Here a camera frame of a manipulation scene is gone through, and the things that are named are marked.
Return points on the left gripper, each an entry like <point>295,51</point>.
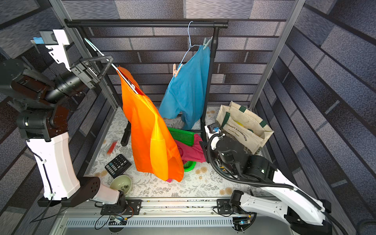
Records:
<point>83,74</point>

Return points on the white plastic hanger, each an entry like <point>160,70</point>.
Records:
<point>132,86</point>

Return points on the orange garment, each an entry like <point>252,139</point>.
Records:
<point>154,149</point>

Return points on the blue t-shirt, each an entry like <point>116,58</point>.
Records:
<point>186,92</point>

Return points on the beige clothespin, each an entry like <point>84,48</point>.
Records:
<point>176,69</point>

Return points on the light blue wire hanger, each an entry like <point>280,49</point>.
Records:
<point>190,46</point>

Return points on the white clothespin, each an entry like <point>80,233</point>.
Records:
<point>206,42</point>

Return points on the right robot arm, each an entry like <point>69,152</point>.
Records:
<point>304,214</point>

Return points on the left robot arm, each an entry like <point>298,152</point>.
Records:
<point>43,123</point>

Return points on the pink garment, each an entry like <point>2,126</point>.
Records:
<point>191,149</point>

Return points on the green plastic laundry basket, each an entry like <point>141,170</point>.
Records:
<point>187,138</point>

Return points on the black calculator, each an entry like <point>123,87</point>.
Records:
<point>118,166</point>

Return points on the green ceramic bowl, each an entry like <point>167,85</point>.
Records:
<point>122,183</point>

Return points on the black clothes rack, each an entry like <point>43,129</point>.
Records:
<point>149,48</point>

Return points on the cream tote bag green handles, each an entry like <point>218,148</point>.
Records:
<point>247,127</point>

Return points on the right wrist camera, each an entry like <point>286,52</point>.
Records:
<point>212,129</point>

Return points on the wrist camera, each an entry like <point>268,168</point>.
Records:
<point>55,41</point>
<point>212,129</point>

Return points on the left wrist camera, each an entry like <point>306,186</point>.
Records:
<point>55,41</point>

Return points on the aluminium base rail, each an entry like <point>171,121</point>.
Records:
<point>177,213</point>

